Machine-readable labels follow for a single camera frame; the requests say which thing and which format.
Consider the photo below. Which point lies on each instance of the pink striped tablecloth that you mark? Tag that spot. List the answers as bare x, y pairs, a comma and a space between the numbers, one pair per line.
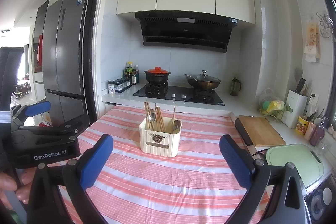
196, 186

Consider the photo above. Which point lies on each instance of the white knife block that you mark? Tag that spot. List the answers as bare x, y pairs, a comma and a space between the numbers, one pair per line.
294, 105

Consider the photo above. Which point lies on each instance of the dark wok with lid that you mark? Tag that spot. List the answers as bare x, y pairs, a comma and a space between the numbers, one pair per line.
203, 81

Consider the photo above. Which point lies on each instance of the cream utensil holder box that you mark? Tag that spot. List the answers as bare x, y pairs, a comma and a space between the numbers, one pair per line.
164, 144

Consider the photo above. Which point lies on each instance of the spice jar rack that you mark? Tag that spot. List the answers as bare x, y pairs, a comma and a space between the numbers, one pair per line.
118, 85

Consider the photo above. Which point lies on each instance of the sauce bottles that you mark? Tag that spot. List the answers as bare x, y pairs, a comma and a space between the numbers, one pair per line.
131, 72

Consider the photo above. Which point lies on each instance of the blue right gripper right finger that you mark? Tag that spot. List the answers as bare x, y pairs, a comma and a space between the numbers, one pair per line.
286, 203

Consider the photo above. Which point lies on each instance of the metal spoon in holder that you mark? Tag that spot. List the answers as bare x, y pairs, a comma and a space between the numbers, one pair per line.
178, 124

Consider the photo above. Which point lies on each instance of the black gas stove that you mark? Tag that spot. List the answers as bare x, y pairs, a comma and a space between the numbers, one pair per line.
183, 94

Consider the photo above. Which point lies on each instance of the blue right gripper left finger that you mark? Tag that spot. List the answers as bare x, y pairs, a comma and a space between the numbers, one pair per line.
46, 204

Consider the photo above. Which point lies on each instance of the dark glass kettle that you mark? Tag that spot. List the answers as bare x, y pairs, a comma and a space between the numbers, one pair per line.
236, 86

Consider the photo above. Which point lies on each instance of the wooden cutting board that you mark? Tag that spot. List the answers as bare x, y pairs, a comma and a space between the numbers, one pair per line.
257, 131

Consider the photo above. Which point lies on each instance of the bamboo chopstick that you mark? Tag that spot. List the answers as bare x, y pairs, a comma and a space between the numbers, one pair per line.
151, 115
163, 129
158, 123
159, 119
173, 115
155, 113
147, 122

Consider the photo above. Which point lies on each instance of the hanging towel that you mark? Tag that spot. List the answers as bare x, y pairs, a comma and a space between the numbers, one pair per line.
312, 47

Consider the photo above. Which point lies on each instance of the plastic bag with produce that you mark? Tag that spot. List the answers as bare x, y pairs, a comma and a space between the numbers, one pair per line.
271, 107

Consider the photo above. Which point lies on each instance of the black range hood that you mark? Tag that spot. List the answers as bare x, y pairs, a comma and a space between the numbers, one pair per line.
185, 29

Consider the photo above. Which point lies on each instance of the green cutting board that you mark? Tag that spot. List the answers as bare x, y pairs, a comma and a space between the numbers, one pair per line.
306, 161

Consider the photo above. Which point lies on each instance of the person's left hand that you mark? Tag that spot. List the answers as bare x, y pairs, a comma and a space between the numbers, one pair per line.
9, 184

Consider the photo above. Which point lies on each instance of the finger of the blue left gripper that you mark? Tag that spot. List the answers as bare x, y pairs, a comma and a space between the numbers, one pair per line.
21, 113

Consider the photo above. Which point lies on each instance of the black clay pot red lid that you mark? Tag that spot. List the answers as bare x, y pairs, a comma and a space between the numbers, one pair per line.
157, 75

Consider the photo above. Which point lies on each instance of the grey refrigerator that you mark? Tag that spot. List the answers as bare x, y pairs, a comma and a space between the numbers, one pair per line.
61, 60

